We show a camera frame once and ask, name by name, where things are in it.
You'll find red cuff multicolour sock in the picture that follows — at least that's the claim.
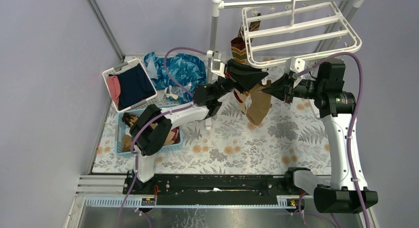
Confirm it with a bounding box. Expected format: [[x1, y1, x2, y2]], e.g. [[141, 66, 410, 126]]
[[230, 37, 247, 64], [233, 90, 249, 114]]

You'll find tan brown cuff sock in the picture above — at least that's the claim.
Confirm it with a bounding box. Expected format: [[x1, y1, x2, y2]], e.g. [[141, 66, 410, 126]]
[[246, 80, 272, 126]]

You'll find silver white drying rack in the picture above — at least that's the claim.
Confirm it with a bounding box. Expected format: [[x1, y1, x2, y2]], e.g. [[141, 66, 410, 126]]
[[209, 0, 365, 67]]

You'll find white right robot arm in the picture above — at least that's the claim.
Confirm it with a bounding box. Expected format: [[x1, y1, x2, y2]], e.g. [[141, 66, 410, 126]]
[[265, 57, 378, 214]]

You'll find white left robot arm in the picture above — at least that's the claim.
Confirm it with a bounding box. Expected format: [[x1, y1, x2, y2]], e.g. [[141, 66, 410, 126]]
[[129, 59, 268, 194]]

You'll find white clip drying hanger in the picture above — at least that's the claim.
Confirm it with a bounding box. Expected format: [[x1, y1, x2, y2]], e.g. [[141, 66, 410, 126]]
[[241, 0, 364, 68]]

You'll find pile of assorted socks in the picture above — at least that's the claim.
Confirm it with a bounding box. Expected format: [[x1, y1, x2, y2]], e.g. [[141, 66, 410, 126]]
[[121, 113, 182, 152]]

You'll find blue patterned cloth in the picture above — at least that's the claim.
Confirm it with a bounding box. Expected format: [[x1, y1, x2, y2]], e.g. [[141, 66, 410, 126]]
[[143, 52, 207, 104]]

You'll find floral patterned table mat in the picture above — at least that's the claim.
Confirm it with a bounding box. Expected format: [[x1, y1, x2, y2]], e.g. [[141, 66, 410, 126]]
[[92, 55, 331, 176]]

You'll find dark navy folded garment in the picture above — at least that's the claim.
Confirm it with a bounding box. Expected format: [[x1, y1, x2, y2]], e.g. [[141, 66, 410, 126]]
[[110, 64, 156, 110]]

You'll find light blue sock basket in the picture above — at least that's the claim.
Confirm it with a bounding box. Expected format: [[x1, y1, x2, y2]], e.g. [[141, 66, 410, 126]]
[[114, 108, 183, 158]]

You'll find pink folded garment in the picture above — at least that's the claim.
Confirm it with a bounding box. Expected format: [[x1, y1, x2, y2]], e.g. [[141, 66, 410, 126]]
[[106, 75, 121, 106]]

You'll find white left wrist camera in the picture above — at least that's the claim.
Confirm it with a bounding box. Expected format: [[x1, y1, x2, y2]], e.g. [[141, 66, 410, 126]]
[[207, 50, 225, 80]]

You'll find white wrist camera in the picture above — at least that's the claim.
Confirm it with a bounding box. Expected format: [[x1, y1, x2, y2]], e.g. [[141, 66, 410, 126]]
[[207, 50, 225, 80], [284, 57, 306, 75]]

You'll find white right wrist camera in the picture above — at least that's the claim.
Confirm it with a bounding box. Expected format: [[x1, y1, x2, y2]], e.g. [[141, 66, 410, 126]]
[[284, 57, 306, 75]]

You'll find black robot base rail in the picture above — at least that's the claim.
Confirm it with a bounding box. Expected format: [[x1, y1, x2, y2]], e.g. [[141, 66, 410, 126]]
[[123, 172, 302, 206]]

